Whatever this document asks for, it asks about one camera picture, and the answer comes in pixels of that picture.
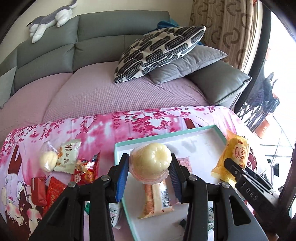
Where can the green and orange cracker packet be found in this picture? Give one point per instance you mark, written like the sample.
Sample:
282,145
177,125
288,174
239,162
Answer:
87,207

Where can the grey and white plush toy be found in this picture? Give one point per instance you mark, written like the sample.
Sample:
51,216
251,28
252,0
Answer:
53,18

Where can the red packet white label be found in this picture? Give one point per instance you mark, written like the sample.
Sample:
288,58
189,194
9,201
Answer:
86,172

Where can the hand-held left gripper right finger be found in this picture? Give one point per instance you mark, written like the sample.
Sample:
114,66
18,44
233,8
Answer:
176,183

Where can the pink sofa cover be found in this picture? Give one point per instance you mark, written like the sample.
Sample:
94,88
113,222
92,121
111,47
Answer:
115,92

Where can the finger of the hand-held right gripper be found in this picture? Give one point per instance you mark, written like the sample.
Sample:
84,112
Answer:
259,179
232,168

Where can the red gold-pattern packet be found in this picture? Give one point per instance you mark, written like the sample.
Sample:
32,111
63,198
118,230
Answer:
54,193

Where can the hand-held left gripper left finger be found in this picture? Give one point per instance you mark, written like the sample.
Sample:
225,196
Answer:
121,178

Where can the round pastry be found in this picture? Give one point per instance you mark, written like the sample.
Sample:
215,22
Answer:
47,158

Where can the teal cardboard box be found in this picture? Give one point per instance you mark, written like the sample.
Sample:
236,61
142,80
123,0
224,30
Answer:
203,148

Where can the beige patterned curtain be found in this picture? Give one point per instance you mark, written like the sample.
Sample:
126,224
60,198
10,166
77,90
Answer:
231,27

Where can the pink snack packet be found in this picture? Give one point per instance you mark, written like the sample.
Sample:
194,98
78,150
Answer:
186,163

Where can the pale yellow jelly cup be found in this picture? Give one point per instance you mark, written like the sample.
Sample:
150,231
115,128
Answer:
150,160

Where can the grey sofa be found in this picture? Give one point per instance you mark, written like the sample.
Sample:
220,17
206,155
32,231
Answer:
104,34

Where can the black and white patterned pillow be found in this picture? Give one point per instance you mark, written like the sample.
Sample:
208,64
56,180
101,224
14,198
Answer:
157,51

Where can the cream snack packet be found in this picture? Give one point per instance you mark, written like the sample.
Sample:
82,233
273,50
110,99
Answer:
68,157

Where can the pink printed blanket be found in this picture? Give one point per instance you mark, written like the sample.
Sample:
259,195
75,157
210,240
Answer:
138,122

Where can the black metal rack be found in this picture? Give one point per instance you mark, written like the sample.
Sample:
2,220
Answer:
261,99

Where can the orange container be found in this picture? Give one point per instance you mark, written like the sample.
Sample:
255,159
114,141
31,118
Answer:
264,128

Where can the grey pillow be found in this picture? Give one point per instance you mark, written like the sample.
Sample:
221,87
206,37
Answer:
192,62

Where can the small shiny red packet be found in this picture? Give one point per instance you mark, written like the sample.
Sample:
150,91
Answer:
38,191

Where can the beige wafer packet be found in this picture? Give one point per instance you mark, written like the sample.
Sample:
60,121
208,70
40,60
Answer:
157,199

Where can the yellow snack packet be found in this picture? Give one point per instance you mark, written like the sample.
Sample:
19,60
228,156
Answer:
233,150

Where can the green and white snack packet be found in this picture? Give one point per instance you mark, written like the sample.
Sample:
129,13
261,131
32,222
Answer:
115,215

